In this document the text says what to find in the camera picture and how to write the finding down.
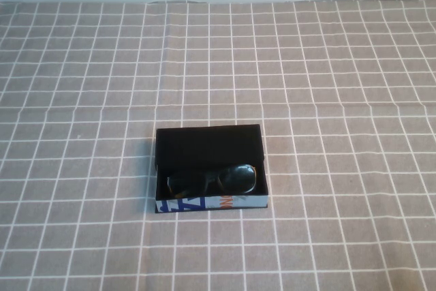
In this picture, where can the black frame glasses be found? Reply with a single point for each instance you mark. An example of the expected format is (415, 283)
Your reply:
(238, 178)

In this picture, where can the grey white-checked tablecloth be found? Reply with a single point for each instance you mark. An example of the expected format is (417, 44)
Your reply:
(68, 202)

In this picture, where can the black glasses case printed side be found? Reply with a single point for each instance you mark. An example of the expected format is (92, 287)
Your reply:
(204, 144)

